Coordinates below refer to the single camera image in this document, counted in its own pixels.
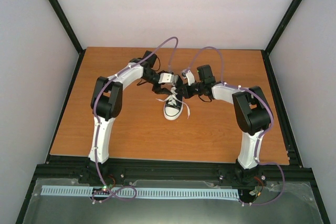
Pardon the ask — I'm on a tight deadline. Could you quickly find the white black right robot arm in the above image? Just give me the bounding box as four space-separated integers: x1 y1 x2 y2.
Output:
180 65 274 185

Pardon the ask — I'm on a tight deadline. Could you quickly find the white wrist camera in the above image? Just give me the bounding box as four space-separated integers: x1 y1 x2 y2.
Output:
158 72 178 84
181 69 196 86

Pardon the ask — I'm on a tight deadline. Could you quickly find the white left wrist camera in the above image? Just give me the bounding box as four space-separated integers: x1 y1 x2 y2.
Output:
158 72 178 84

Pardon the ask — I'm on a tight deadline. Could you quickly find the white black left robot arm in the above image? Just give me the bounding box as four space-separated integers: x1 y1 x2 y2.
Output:
89 51 172 184

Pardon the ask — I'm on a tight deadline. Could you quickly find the light blue slotted cable duct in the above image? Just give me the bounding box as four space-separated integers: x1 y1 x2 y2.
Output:
40 185 239 201

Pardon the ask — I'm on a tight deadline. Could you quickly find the black aluminium frame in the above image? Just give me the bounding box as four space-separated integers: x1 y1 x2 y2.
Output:
16 0 330 223

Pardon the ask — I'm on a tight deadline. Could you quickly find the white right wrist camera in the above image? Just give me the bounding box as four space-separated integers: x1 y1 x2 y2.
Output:
181 69 196 86

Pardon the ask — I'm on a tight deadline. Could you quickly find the white shoelace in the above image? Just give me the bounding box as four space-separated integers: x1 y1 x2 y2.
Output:
157 87 191 121

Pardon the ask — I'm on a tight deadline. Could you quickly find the clear acrylic cover plate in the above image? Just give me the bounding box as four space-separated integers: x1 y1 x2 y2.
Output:
23 179 322 223

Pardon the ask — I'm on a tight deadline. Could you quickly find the black white canvas sneaker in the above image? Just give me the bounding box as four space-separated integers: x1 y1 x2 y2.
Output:
163 78 183 121

